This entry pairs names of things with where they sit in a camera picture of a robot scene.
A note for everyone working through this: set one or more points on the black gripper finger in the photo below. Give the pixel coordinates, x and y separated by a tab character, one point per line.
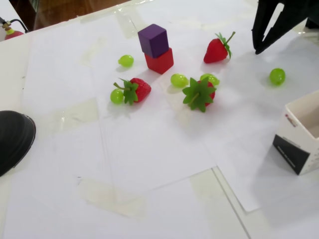
264	15
286	22

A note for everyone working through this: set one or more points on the purple cube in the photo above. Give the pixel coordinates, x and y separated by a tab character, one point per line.
152	42

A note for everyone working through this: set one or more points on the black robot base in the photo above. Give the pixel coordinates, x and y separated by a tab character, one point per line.
314	23

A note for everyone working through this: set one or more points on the red cube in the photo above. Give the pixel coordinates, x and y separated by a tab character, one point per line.
160	62

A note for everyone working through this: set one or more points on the green grape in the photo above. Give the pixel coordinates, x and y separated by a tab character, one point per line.
116	96
179	80
125	60
213	79
277	76

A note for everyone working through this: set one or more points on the strawberry with long stem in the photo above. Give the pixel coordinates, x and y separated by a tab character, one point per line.
214	52

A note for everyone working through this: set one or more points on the strawberry with wide leaf crown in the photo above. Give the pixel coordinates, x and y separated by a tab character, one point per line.
199	93

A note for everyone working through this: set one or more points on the open black white carton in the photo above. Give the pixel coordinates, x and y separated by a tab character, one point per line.
289	154

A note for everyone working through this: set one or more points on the white paper sheet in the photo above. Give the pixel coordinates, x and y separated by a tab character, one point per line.
249	149

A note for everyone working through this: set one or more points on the strawberry with curled stem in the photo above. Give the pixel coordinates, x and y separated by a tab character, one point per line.
142	89

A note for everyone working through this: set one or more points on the red fire extinguisher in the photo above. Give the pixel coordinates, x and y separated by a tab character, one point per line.
12	35

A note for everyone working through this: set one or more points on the black round dome object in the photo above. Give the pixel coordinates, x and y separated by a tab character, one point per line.
12	142

